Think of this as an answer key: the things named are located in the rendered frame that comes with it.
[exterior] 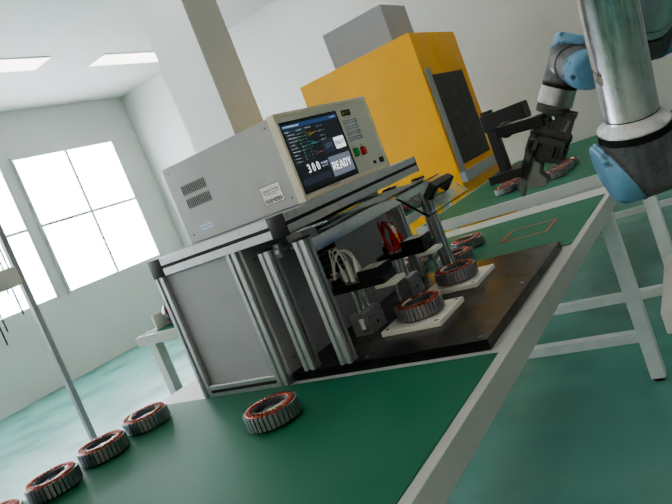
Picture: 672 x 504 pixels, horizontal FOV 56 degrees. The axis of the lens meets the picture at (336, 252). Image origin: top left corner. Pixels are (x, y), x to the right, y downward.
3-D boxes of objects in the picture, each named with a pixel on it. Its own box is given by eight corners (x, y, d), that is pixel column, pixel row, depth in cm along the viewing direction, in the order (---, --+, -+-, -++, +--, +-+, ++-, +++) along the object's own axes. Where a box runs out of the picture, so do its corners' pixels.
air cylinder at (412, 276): (425, 287, 173) (418, 269, 172) (414, 297, 167) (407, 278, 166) (409, 291, 176) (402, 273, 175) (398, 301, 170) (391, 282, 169)
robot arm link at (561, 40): (561, 32, 127) (550, 29, 135) (546, 87, 132) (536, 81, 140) (599, 38, 128) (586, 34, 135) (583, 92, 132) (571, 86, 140)
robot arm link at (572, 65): (624, 36, 117) (604, 31, 127) (564, 59, 119) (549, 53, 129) (633, 76, 120) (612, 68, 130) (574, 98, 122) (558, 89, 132)
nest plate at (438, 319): (464, 300, 145) (463, 295, 145) (441, 326, 133) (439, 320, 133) (409, 312, 154) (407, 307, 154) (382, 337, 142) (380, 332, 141)
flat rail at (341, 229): (424, 190, 181) (420, 181, 181) (309, 255, 131) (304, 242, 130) (420, 192, 182) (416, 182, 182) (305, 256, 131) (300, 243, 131)
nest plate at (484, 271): (495, 267, 165) (493, 263, 165) (477, 287, 153) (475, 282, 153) (444, 279, 174) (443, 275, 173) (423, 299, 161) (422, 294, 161)
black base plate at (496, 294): (562, 248, 167) (559, 240, 167) (491, 350, 115) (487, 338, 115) (411, 285, 194) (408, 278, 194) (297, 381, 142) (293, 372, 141)
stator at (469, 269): (484, 267, 164) (480, 254, 164) (471, 281, 155) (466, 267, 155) (446, 276, 171) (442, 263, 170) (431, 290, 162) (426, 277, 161)
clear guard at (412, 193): (469, 190, 142) (460, 165, 141) (429, 216, 123) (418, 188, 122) (353, 227, 161) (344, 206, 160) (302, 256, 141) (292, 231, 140)
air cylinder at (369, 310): (387, 321, 153) (379, 300, 153) (373, 334, 147) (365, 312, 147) (370, 325, 156) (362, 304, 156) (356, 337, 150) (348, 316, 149)
